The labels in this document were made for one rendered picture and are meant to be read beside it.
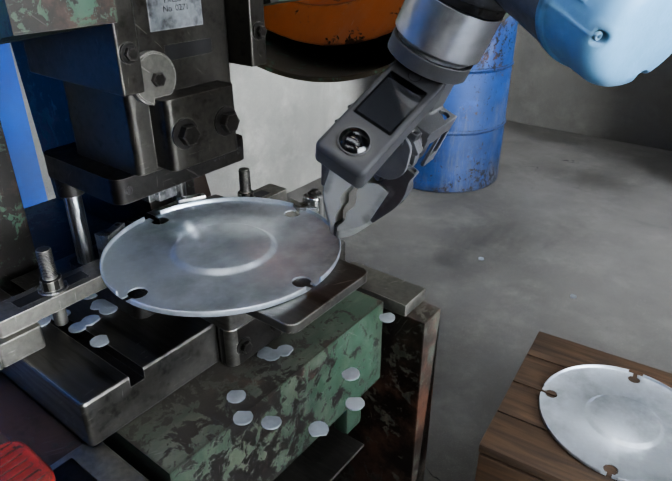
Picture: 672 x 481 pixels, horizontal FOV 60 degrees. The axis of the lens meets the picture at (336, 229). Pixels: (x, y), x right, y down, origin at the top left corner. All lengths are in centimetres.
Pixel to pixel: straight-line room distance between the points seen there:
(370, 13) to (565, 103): 314
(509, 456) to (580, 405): 20
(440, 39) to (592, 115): 351
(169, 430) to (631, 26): 58
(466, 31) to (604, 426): 86
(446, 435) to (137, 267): 105
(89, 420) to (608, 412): 88
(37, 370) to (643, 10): 65
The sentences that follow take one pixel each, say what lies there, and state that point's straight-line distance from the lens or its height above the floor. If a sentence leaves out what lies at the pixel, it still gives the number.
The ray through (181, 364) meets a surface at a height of 68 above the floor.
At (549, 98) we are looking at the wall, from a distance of 402.
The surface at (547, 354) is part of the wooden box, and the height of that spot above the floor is 35.
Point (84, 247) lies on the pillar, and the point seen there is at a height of 76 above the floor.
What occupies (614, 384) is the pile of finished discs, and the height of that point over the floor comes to 35.
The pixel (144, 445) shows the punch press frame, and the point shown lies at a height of 65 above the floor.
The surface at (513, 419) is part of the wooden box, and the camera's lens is 115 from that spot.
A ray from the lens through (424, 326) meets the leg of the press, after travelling 89.
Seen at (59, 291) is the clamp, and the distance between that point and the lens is 76.
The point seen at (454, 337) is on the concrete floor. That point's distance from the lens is 190.
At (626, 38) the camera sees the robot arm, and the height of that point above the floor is 108.
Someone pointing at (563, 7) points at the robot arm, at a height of 110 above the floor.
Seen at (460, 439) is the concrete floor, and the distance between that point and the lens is 159.
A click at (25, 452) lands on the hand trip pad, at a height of 76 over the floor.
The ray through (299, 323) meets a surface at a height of 78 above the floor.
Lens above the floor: 113
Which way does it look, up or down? 27 degrees down
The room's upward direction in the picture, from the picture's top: straight up
